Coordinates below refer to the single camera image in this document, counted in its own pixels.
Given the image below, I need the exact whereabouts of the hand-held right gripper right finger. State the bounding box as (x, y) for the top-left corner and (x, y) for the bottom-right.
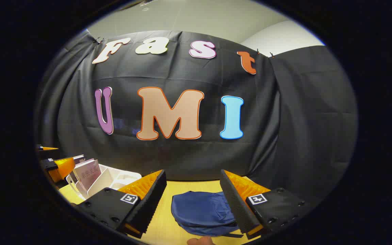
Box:
(220, 169), (314, 240)

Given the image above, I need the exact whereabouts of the blue schoolbag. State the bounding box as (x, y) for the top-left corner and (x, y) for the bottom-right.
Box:
(171, 191), (244, 238)

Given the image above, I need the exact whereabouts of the white bookshelf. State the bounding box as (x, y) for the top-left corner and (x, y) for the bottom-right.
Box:
(66, 164), (143, 199)

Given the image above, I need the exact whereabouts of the black backdrop cloth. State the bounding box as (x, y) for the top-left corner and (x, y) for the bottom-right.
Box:
(34, 30), (358, 205)

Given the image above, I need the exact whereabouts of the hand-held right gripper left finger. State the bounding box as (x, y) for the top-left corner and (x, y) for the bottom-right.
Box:
(75, 169), (167, 239)

